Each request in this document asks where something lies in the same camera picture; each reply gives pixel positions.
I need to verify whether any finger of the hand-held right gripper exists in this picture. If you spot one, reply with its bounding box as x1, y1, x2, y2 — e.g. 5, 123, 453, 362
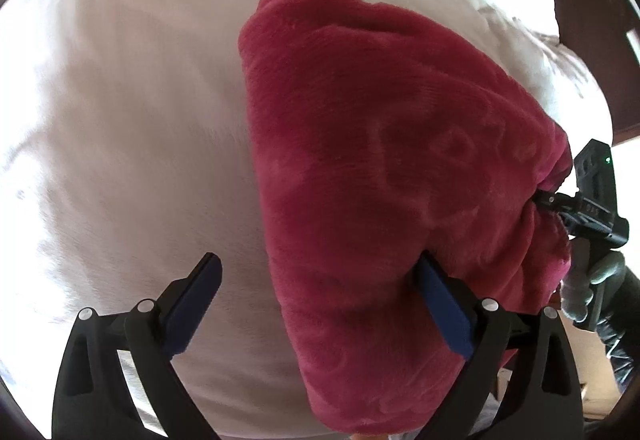
533, 189, 582, 213

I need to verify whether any person's right hand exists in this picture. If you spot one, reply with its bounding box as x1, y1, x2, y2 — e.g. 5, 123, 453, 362
559, 250, 632, 332

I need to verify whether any white bed sheet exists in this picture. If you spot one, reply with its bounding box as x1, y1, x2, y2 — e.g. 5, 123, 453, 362
0, 0, 615, 438

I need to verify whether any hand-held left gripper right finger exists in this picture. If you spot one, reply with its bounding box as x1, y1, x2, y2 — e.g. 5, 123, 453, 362
414, 254, 584, 440

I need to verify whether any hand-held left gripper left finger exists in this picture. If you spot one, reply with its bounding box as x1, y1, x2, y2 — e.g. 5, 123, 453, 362
52, 252, 223, 440

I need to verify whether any red fleece blanket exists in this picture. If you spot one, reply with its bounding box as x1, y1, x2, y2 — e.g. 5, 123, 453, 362
237, 0, 575, 436

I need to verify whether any person's right forearm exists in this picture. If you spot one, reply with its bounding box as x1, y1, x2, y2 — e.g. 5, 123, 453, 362
595, 270, 640, 401

